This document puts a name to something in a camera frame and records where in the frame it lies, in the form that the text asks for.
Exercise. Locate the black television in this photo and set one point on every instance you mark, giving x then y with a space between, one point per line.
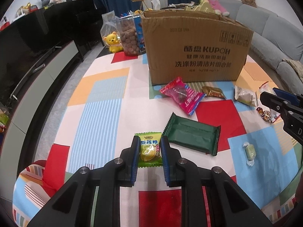
23 43

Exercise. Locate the grey sectional sofa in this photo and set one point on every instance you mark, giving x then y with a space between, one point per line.
275 40

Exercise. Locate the brown cardboard box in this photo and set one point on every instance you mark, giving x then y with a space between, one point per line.
196 46

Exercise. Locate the green yellow candy packet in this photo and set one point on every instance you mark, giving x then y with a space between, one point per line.
149 155

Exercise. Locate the grey bunny plush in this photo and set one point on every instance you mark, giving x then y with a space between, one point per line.
45 2

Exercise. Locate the dark green wafer packet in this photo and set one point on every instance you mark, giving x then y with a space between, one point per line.
192 134

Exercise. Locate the brown teddy bear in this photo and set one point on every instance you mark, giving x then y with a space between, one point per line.
249 3

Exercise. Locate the clear bag of nuts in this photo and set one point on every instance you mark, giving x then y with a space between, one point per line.
109 26

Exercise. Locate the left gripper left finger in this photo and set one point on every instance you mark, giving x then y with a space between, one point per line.
92 197

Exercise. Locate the remote control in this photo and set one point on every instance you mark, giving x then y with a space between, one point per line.
38 68

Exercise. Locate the beige clothes pile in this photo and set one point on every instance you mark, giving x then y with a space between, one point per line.
297 67

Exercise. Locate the yellow bear figurine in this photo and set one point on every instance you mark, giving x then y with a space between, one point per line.
113 42

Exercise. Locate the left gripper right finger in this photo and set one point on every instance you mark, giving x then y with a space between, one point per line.
209 196

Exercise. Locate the white pastry packet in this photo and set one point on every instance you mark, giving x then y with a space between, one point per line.
246 96

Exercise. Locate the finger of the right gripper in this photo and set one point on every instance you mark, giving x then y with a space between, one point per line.
273 102
290 97

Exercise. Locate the black piano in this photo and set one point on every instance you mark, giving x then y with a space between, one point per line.
79 21

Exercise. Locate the pink red snack bag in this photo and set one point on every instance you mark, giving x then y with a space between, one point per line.
187 98

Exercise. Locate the clear jar of cookies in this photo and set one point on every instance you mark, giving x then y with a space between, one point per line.
131 35

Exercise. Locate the pale green candy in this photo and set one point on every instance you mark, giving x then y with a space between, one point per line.
250 153

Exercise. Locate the colourful patchwork tablecloth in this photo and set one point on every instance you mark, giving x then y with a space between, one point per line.
115 100

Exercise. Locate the pink plush toy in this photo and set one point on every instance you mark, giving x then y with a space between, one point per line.
218 8

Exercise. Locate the gold foil snack packet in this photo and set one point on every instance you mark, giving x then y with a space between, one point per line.
213 92

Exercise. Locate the gold mountain-shaped candy box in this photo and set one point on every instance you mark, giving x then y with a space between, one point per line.
204 6

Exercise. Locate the grey black tv console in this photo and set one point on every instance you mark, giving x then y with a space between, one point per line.
22 118

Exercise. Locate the clear plastic wrapper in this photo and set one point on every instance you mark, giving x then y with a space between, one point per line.
266 88

